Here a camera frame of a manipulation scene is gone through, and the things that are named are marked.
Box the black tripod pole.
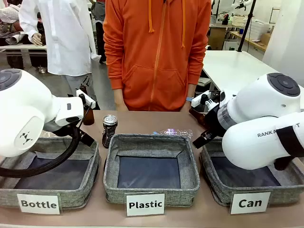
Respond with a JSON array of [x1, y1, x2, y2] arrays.
[[237, 0, 257, 52]]

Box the grey basket labelled Can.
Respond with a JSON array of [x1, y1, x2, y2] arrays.
[[200, 138, 304, 207]]

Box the white Bottle label sign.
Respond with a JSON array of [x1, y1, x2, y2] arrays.
[[17, 192, 61, 215]]

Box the person in orange hoodie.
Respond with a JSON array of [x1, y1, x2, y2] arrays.
[[102, 0, 212, 112]]

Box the grey basket labelled Bottle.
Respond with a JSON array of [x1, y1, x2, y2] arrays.
[[0, 135, 101, 209]]

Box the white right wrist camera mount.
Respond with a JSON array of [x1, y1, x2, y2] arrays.
[[190, 91, 223, 108]]

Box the grey basket labelled Plastic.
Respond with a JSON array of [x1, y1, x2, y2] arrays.
[[103, 133, 201, 208]]

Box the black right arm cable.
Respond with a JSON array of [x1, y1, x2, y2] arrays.
[[272, 155, 294, 171]]

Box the white Can label sign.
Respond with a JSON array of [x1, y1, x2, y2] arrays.
[[229, 191, 272, 215]]

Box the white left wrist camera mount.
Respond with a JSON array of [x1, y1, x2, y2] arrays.
[[76, 89, 96, 108]]

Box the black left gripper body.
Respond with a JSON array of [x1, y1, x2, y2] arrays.
[[68, 122, 96, 147]]

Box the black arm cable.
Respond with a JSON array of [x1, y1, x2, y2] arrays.
[[0, 102, 93, 178], [272, 155, 294, 171]]

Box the pile of clothes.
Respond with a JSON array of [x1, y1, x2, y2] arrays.
[[0, 2, 33, 45]]

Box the white background table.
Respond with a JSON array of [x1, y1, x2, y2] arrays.
[[0, 44, 48, 53]]

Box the person's right hand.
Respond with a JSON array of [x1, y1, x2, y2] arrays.
[[114, 99, 129, 112]]

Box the mannequin in white shirt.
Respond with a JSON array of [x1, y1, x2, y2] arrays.
[[18, 0, 101, 105]]

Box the stack of white boxes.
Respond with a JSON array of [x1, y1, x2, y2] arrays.
[[249, 18, 275, 40]]

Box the crushed black can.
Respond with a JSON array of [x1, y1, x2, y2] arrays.
[[102, 114, 118, 149]]

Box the wooden background desk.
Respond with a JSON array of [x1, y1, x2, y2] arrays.
[[229, 30, 268, 52]]

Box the person's right forearm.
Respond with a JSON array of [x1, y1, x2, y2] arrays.
[[113, 88, 124, 102]]

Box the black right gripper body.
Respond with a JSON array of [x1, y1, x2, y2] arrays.
[[191, 105, 228, 150]]

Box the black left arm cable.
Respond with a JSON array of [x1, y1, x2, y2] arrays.
[[0, 102, 93, 178]]

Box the large white table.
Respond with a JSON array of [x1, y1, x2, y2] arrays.
[[200, 49, 295, 95]]

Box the white Plastic label sign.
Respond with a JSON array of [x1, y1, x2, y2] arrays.
[[125, 192, 166, 217]]

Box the person's left forearm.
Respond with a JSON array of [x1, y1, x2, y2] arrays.
[[187, 84, 197, 98]]

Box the clear bottle with purple label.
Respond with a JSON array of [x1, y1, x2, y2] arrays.
[[153, 128, 193, 139]]

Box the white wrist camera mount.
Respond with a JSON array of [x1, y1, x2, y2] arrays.
[[190, 91, 223, 108], [76, 89, 96, 108]]

